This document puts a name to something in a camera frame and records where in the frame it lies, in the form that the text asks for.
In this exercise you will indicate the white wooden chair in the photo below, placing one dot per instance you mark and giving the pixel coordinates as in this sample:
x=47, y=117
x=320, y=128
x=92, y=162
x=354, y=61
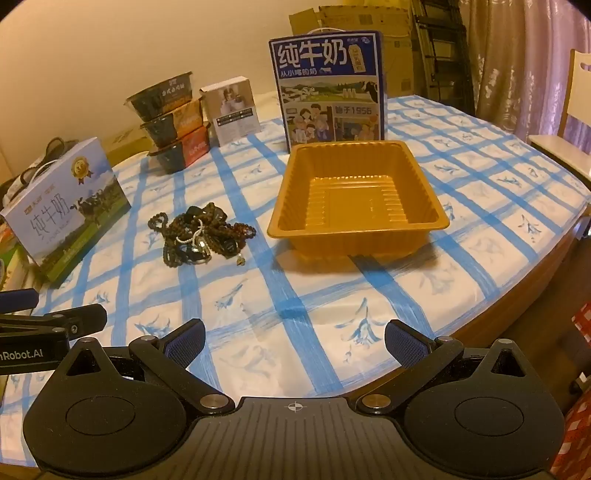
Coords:
x=579, y=87

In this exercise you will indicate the small white photo box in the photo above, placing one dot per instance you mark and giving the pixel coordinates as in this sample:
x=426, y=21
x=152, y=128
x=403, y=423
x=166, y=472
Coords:
x=233, y=110

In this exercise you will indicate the pile of beaded jewelry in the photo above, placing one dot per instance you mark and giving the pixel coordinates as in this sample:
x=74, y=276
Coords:
x=198, y=230

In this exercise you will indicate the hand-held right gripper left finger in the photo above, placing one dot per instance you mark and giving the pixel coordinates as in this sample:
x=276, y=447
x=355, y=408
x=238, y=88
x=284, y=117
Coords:
x=184, y=344

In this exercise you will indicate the folding step ladder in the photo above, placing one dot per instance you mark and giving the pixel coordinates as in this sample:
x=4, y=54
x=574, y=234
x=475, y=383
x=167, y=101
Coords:
x=443, y=50

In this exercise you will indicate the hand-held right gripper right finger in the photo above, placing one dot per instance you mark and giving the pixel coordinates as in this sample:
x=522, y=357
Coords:
x=406, y=344

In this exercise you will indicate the pink patterned curtain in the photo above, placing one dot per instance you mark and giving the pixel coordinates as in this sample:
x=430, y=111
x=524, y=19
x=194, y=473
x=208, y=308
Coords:
x=521, y=55

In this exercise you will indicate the red label instant food bowl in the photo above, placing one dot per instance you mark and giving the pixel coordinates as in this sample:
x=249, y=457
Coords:
x=182, y=152

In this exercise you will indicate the brown cardboard box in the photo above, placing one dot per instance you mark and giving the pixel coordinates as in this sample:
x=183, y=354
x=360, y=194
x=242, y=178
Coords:
x=360, y=18

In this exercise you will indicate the flat brown cardboard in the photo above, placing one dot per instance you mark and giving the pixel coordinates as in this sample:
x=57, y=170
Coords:
x=127, y=143

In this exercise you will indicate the yellow plastic tray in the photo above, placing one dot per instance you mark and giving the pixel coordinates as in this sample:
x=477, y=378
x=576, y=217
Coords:
x=355, y=203

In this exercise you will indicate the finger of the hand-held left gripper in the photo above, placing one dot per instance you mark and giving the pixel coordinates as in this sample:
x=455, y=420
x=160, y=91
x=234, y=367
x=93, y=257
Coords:
x=69, y=318
x=18, y=301

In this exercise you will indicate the red checkered cloth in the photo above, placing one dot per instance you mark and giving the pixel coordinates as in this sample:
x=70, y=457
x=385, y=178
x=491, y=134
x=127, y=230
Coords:
x=577, y=415

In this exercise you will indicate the blue milk carton box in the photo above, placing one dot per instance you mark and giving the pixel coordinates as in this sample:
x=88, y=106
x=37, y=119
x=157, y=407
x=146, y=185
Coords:
x=328, y=92

